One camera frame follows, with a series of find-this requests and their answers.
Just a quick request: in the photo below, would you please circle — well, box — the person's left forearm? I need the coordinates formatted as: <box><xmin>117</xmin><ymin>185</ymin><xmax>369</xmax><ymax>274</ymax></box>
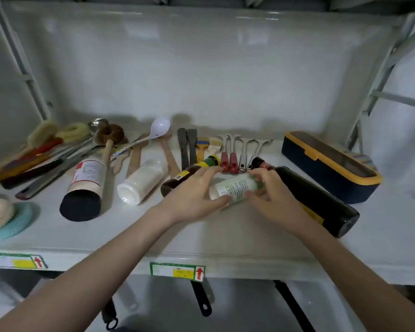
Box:
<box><xmin>0</xmin><ymin>207</ymin><xmax>175</xmax><ymax>332</ymax></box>

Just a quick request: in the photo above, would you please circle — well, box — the person's right forearm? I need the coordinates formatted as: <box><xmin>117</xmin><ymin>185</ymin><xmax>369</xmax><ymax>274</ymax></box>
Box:
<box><xmin>292</xmin><ymin>221</ymin><xmax>415</xmax><ymax>332</ymax></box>

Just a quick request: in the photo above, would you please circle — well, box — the navy yellow cutlery box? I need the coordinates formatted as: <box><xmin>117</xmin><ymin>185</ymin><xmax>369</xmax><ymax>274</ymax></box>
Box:
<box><xmin>281</xmin><ymin>131</ymin><xmax>384</xmax><ymax>205</ymax></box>

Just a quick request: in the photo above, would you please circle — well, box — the small wooden fork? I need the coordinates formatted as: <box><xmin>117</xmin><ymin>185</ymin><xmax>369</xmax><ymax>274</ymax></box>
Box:
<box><xmin>110</xmin><ymin>148</ymin><xmax>130</xmax><ymax>175</ymax></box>

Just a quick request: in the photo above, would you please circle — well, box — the yellow-handled tool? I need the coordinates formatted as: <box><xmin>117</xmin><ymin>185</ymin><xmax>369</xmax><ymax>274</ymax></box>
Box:
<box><xmin>0</xmin><ymin>151</ymin><xmax>61</xmax><ymax>183</ymax></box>

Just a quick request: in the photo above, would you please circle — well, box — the yellow ring sponge red handle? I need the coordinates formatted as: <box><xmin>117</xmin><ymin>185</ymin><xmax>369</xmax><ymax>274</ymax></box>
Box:
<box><xmin>19</xmin><ymin>122</ymin><xmax>91</xmax><ymax>161</ymax></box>

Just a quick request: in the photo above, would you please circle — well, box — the pan with brown ringed handle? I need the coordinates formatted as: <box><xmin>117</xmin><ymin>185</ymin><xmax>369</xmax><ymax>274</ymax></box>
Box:
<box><xmin>101</xmin><ymin>297</ymin><xmax>119</xmax><ymax>331</ymax></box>

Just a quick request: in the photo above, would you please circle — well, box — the white plastic ladle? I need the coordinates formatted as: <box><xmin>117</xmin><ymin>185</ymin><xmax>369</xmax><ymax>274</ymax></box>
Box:
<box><xmin>110</xmin><ymin>118</ymin><xmax>171</xmax><ymax>161</ymax></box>

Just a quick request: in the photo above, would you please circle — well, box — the green white shelf label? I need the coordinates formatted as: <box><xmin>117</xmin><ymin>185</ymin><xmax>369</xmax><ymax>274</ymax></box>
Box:
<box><xmin>0</xmin><ymin>252</ymin><xmax>49</xmax><ymax>271</ymax></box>
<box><xmin>149</xmin><ymin>261</ymin><xmax>207</xmax><ymax>283</ymax></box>

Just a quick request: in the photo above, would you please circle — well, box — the person's right hand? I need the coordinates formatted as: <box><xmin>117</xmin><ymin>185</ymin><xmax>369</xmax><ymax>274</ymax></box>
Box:
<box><xmin>244</xmin><ymin>167</ymin><xmax>314</xmax><ymax>237</ymax></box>

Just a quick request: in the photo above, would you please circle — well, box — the black-handled knife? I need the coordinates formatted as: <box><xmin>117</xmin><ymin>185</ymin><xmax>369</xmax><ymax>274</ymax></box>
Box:
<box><xmin>0</xmin><ymin>147</ymin><xmax>92</xmax><ymax>190</ymax></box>

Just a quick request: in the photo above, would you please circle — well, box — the black-capped white seasoning shaker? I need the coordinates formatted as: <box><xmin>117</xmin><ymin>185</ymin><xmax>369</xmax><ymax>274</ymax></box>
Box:
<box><xmin>59</xmin><ymin>157</ymin><xmax>108</xmax><ymax>222</ymax></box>

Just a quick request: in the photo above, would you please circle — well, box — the small yellow-capped sauce bottle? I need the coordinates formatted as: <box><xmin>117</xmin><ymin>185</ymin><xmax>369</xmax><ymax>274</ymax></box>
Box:
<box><xmin>160</xmin><ymin>154</ymin><xmax>221</xmax><ymax>197</ymax></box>

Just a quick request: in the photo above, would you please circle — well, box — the black pan handle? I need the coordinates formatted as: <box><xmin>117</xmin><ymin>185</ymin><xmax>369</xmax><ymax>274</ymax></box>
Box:
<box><xmin>190</xmin><ymin>279</ymin><xmax>213</xmax><ymax>318</ymax></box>

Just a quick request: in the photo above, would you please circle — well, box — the pale-handled pastry brush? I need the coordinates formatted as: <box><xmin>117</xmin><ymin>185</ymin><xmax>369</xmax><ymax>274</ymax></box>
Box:
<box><xmin>207</xmin><ymin>137</ymin><xmax>224</xmax><ymax>156</ymax></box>

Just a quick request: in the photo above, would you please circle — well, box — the large dark soy sauce bottle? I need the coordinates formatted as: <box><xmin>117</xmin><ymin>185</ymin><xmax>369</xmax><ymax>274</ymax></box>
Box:
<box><xmin>250</xmin><ymin>157</ymin><xmax>360</xmax><ymax>238</ymax></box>

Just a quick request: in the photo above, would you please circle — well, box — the person's left hand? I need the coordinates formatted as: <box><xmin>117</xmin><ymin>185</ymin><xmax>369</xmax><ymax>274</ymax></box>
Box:
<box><xmin>154</xmin><ymin>166</ymin><xmax>234</xmax><ymax>226</ymax></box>

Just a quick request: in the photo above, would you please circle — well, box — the black spatula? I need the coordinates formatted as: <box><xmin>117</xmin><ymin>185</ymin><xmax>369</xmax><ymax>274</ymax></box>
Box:
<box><xmin>187</xmin><ymin>128</ymin><xmax>198</xmax><ymax>166</ymax></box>
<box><xmin>177</xmin><ymin>127</ymin><xmax>190</xmax><ymax>171</ymax></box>

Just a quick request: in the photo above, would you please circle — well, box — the white table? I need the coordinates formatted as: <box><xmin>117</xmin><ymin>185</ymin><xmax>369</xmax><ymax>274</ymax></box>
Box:
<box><xmin>0</xmin><ymin>134</ymin><xmax>415</xmax><ymax>286</ymax></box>

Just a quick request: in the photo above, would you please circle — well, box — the green white bamboo salt can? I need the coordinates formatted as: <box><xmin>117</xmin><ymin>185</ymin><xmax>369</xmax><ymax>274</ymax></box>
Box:
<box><xmin>208</xmin><ymin>172</ymin><xmax>264</xmax><ymax>207</ymax></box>

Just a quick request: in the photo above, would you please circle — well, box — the metal spatula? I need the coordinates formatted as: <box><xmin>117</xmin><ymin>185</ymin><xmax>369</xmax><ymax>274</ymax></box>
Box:
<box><xmin>15</xmin><ymin>143</ymin><xmax>103</xmax><ymax>201</ymax></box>

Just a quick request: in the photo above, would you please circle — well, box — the brown round wooden-handled brush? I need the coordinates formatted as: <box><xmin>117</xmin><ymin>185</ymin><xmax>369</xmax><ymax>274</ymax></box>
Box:
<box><xmin>96</xmin><ymin>124</ymin><xmax>125</xmax><ymax>166</ymax></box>

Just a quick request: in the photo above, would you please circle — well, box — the teal scrubber pad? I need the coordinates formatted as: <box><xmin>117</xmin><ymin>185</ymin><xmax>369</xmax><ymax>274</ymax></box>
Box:
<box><xmin>0</xmin><ymin>202</ymin><xmax>36</xmax><ymax>243</ymax></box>

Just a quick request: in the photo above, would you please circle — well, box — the white plastic seasoning bottle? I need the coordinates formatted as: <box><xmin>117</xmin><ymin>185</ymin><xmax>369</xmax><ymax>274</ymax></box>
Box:
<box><xmin>117</xmin><ymin>159</ymin><xmax>166</xmax><ymax>206</ymax></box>

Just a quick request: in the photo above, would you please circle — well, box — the white lower shelf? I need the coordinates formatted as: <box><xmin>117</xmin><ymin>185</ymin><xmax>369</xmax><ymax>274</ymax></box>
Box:
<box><xmin>0</xmin><ymin>269</ymin><xmax>367</xmax><ymax>332</ymax></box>

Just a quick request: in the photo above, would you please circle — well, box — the striped cloth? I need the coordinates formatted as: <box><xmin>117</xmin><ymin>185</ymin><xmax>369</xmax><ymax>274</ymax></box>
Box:
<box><xmin>345</xmin><ymin>150</ymin><xmax>378</xmax><ymax>171</ymax></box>

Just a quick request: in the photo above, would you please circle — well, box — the metal spoon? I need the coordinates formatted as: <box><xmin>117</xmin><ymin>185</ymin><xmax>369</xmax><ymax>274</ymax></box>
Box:
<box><xmin>88</xmin><ymin>118</ymin><xmax>109</xmax><ymax>134</ymax></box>

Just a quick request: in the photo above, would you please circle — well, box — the black long-handled frying pan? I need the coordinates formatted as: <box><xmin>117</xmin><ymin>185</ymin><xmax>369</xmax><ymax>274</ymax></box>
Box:
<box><xmin>273</xmin><ymin>280</ymin><xmax>316</xmax><ymax>332</ymax></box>

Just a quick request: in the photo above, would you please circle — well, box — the yellow-handled pastry brush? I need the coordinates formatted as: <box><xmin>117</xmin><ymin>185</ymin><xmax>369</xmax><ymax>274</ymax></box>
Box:
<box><xmin>196</xmin><ymin>137</ymin><xmax>210</xmax><ymax>163</ymax></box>

